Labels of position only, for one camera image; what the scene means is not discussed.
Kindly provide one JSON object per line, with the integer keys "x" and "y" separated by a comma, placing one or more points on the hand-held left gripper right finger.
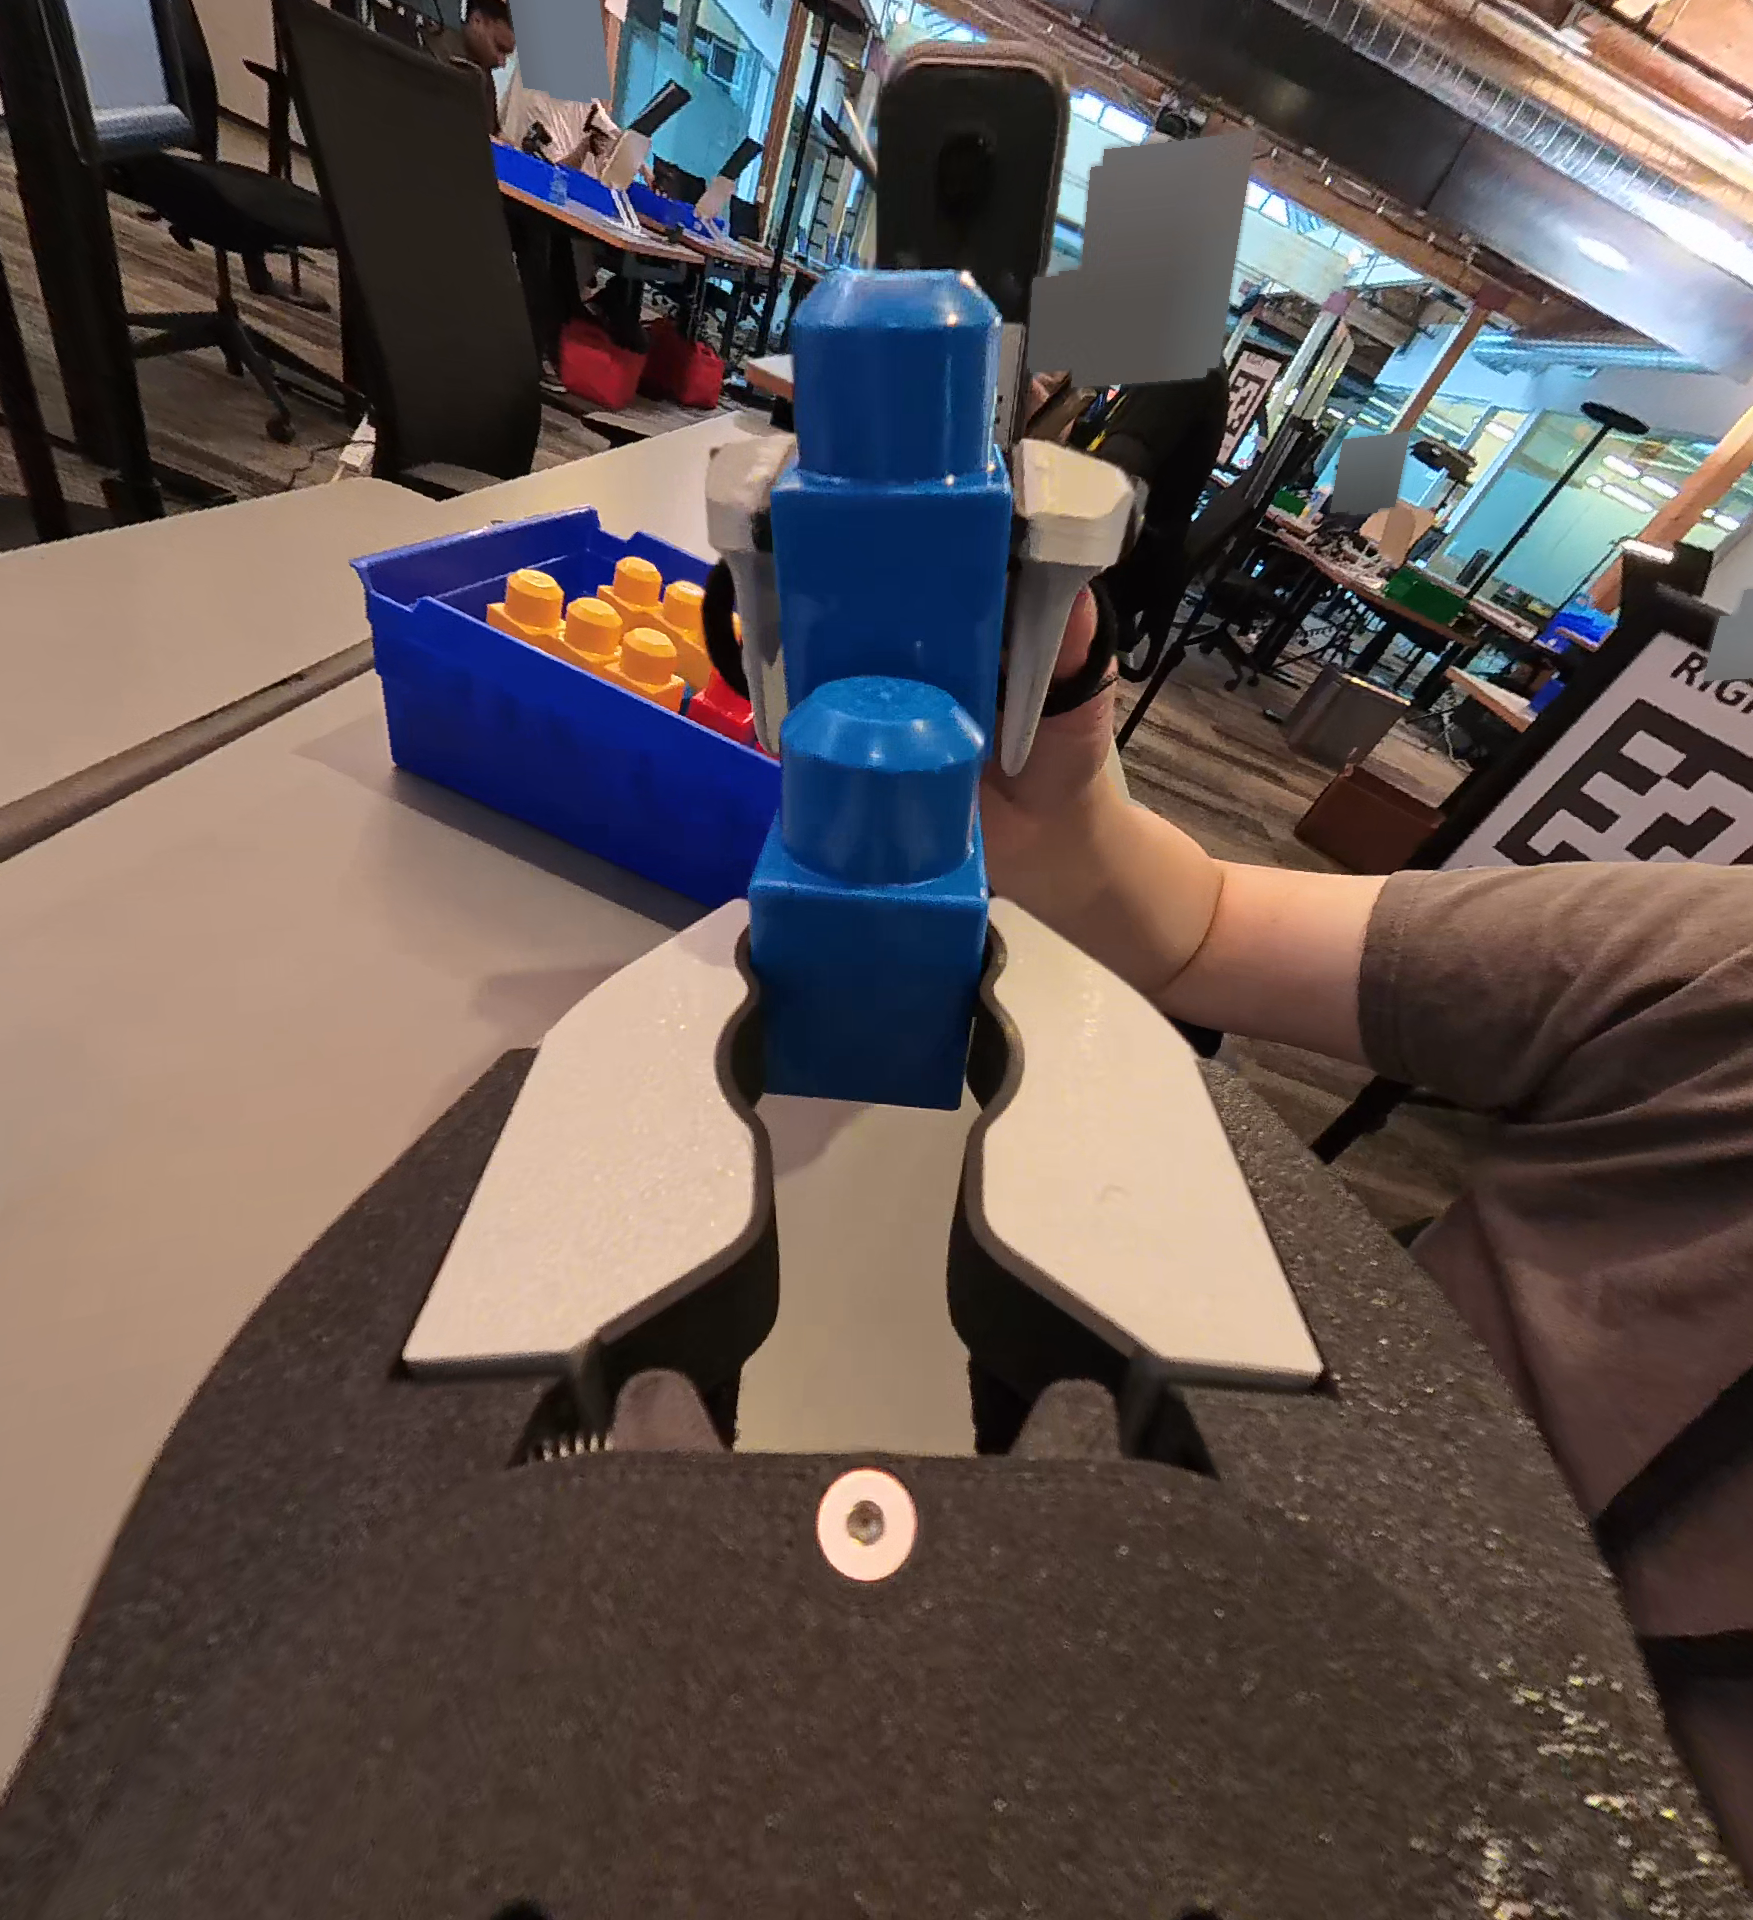
{"x": 1132, "y": 1183}

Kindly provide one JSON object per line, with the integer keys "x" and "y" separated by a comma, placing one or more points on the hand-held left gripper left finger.
{"x": 622, "y": 1183}

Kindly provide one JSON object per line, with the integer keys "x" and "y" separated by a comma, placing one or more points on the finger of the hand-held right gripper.
{"x": 748, "y": 495}
{"x": 1079, "y": 510}

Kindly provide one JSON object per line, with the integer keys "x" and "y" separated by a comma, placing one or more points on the blue mega block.
{"x": 892, "y": 568}
{"x": 862, "y": 991}

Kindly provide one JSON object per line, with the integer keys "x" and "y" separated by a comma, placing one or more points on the blue plastic bin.
{"x": 548, "y": 751}
{"x": 548, "y": 177}

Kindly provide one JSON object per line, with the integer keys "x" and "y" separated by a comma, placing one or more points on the orange three-stud mega block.
{"x": 640, "y": 581}
{"x": 591, "y": 638}

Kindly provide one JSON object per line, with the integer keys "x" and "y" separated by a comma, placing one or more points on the red mega block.
{"x": 727, "y": 712}

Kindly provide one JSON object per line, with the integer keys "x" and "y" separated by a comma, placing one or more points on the person's right hand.
{"x": 1086, "y": 855}

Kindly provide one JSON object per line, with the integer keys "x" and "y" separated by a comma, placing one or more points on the red bag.
{"x": 604, "y": 368}
{"x": 686, "y": 368}

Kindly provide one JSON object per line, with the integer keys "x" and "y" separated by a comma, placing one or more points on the grey trash can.
{"x": 1343, "y": 716}

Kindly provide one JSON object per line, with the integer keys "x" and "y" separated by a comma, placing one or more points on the green plastic bin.
{"x": 1429, "y": 590}

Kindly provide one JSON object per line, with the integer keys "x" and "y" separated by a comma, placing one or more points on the brown cardboard box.
{"x": 1364, "y": 820}

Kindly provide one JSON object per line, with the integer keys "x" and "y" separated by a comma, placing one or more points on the black office chair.
{"x": 412, "y": 223}
{"x": 216, "y": 196}

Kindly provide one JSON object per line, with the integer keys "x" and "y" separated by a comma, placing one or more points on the black floor lamp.
{"x": 1611, "y": 418}

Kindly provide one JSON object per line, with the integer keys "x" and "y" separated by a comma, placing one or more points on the black framed marker sign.
{"x": 1641, "y": 795}

